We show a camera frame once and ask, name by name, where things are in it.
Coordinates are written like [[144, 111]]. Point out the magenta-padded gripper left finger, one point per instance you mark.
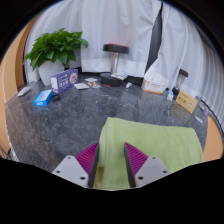
[[71, 168]]

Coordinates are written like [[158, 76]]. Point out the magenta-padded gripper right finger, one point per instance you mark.
[[151, 169]]

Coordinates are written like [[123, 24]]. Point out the light green towel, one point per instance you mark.
[[160, 143]]

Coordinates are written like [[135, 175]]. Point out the small dark object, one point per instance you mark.
[[56, 98]]

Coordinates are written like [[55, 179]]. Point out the small white and blue box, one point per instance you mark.
[[170, 95]]

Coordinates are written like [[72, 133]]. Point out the yellow cardboard box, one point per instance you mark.
[[186, 101]]

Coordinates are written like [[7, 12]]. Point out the small purple object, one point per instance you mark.
[[204, 110]]

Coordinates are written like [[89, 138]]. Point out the white card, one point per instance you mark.
[[81, 86]]

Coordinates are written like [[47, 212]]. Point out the white and orange box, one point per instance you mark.
[[153, 86]]

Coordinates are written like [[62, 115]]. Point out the small white and blue tube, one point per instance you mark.
[[128, 85]]

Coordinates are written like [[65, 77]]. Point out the purple cardboard box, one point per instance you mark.
[[64, 81]]

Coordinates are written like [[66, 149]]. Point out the white booklet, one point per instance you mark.
[[119, 76]]

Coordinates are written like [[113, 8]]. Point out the black and red bar stool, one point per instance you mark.
[[183, 73], [115, 48]]

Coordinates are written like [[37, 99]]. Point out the green potted plant, white pot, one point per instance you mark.
[[53, 50]]

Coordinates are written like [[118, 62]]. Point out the white curtain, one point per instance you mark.
[[186, 50], [110, 23]]

